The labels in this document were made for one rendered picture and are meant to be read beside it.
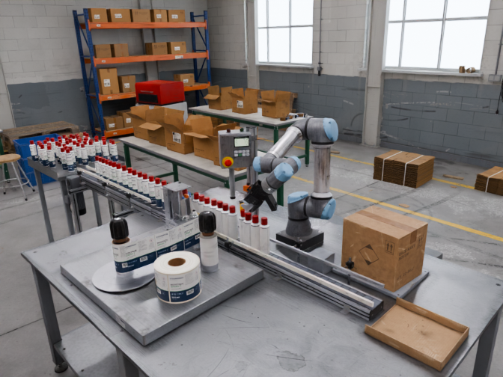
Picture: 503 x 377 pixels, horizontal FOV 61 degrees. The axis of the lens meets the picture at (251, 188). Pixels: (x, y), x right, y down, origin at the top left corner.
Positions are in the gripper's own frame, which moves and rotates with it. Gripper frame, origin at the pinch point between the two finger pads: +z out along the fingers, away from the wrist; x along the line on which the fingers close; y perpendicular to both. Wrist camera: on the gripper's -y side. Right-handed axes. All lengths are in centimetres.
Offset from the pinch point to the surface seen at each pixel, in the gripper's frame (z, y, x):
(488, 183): 45, -323, -301
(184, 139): 162, 25, -197
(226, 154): 1.8, 19.7, -29.1
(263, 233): 6.6, -14.5, 0.9
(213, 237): 10.4, 8.7, 16.2
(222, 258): 27.1, -5.0, 11.9
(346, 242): -19, -46, 2
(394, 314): -30, -65, 36
